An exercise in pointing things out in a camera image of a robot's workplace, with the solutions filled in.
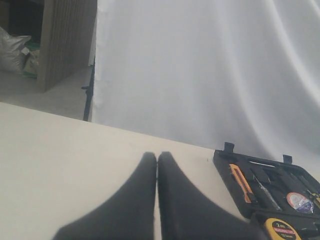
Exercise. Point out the black plastic tool case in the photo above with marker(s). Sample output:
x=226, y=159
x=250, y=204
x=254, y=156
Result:
x=280, y=178

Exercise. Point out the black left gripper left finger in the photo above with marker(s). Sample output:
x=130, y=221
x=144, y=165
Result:
x=126, y=215

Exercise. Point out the long yellow black screwdriver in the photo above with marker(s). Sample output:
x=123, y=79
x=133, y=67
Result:
x=315, y=198

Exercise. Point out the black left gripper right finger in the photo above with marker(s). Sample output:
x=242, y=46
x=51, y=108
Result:
x=187, y=214

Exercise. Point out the white woven sack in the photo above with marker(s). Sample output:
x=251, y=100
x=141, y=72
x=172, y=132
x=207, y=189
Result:
x=12, y=54

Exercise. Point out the white backdrop cloth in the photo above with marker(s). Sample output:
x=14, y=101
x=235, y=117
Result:
x=206, y=72

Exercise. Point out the black backdrop stand pole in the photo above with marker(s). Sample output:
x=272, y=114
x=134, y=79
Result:
x=89, y=91

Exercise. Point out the electrical tape roll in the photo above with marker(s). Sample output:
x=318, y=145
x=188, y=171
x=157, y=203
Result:
x=300, y=203

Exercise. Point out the yellow measuring tape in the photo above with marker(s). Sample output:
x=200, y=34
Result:
x=278, y=229

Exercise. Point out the beige corrugated partition panel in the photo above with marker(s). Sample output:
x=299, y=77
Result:
x=66, y=39

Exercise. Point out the orange utility knife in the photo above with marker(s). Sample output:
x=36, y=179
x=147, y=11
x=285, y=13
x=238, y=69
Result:
x=241, y=180

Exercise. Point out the clear voltage tester screwdriver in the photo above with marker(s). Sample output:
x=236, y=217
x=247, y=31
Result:
x=268, y=194

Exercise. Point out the green printed bag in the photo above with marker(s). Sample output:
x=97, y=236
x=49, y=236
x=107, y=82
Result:
x=31, y=65

